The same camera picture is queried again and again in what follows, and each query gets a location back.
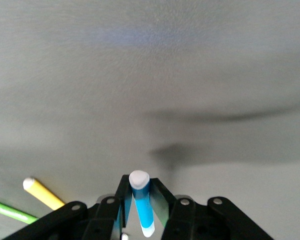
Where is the yellow marker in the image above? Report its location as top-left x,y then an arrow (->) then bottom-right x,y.
22,176 -> 66,211

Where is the blue marker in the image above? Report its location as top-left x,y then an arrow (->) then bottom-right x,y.
128,169 -> 156,238

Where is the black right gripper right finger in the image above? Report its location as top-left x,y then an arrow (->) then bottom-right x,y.
150,177 -> 274,240

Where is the green marker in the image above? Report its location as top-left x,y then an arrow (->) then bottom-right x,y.
0,200 -> 39,225

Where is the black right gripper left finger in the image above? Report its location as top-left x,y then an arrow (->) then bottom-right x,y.
1,174 -> 133,240

